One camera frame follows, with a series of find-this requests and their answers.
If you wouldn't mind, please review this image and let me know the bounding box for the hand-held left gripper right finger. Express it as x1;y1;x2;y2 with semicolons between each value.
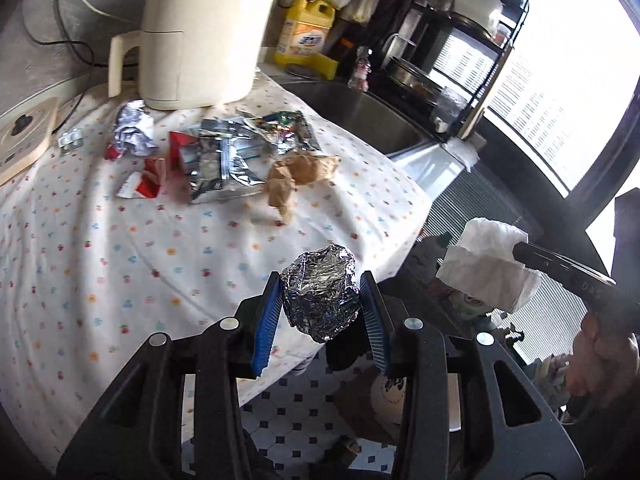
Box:
359;270;586;480

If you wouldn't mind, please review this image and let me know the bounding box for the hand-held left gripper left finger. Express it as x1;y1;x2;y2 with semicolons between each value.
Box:
56;271;281;480

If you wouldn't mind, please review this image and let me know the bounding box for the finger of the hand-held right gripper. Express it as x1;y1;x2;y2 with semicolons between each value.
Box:
512;241;581;286

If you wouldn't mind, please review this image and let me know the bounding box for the white tissue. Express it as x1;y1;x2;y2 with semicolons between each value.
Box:
436;217;543;313

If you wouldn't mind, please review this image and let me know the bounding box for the aluminium foil ball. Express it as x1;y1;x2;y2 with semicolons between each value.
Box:
281;242;362;343

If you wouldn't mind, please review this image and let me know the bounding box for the brown paper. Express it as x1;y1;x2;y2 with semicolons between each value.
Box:
266;152;341;223

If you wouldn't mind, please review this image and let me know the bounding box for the silver foil snack bag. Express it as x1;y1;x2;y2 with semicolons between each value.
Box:
189;119;268;205

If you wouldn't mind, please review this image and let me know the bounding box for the red white wrapper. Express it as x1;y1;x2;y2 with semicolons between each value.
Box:
169;131;202;172
116;157;168;200

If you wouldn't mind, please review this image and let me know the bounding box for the colourful foil snack bag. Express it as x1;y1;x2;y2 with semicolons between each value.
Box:
235;109;323;161

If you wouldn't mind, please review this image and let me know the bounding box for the silver red wrapper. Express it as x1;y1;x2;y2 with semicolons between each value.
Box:
105;101;157;161

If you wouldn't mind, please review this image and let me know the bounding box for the person's right hand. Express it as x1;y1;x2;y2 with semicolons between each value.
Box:
565;310;640;403

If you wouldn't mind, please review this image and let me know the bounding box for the white rag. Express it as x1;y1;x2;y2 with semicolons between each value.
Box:
442;135;481;168

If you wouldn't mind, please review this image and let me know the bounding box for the floral white tablecloth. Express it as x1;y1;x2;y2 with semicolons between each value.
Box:
0;67;433;476

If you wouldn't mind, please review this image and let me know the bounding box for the window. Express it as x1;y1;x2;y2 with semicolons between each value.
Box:
435;0;640;196

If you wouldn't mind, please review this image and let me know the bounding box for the stainless steel sink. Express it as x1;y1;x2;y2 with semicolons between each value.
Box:
277;77;441;156

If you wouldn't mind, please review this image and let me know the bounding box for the steel pan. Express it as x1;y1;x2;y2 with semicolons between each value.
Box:
387;55;446;101

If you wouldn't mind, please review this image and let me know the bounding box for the black dish rack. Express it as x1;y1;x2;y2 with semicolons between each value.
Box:
380;0;531;141

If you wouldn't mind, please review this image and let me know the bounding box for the white lidded container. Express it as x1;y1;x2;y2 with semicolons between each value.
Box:
452;0;505;31

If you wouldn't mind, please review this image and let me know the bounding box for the yellow sponge holder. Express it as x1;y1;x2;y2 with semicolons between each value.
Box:
274;50;340;81

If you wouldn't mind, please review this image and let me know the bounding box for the silver blister pack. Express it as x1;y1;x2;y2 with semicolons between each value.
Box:
56;129;85;151

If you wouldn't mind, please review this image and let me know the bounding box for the cream air fryer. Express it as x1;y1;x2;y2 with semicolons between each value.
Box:
108;0;282;111

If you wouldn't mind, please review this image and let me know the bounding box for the yellow detergent bottle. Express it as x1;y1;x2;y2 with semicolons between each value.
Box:
274;0;337;68

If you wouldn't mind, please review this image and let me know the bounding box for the beige kitchen scale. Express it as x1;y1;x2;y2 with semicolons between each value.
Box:
0;97;60;186

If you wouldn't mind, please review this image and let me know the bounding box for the black power cable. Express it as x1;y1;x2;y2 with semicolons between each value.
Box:
22;0;111;68

